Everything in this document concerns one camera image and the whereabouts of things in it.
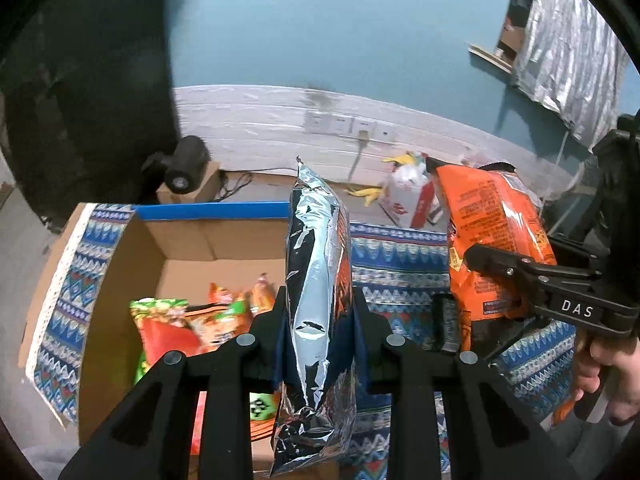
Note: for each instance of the black cylindrical device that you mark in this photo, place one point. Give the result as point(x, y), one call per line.
point(182, 165)

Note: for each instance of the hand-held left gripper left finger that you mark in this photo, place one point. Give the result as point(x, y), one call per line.
point(280, 360)

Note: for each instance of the orange and black snack bag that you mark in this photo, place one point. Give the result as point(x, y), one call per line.
point(490, 210)

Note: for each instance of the orange snack bag green label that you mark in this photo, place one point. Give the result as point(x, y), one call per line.
point(220, 330)

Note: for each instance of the blue patterned blanket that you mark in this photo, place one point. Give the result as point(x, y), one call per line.
point(400, 260)

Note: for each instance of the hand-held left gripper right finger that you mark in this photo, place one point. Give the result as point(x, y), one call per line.
point(361, 360)

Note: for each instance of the small cardboard box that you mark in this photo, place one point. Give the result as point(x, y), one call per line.
point(205, 185)

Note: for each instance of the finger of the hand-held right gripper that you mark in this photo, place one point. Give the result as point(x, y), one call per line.
point(445, 322)
point(500, 260)

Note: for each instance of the blue-sided cardboard box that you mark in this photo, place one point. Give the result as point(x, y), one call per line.
point(190, 240)

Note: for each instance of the white wall socket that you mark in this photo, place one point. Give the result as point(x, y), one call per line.
point(338, 124)
point(362, 125)
point(315, 121)

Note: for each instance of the banana peel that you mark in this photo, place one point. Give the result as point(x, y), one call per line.
point(367, 195)
point(397, 159)

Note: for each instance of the silver foil curtain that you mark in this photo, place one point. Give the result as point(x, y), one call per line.
point(570, 45)

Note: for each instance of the black and silver snack bag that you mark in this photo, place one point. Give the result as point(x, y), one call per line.
point(315, 310)

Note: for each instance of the wooden ledge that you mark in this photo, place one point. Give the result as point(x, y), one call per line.
point(490, 57)

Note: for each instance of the orange fries snack bag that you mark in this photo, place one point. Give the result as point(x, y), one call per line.
point(262, 290)

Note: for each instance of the person's right hand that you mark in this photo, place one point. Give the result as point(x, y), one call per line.
point(620, 370)

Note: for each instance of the red and white bag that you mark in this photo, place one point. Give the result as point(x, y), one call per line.
point(407, 195)

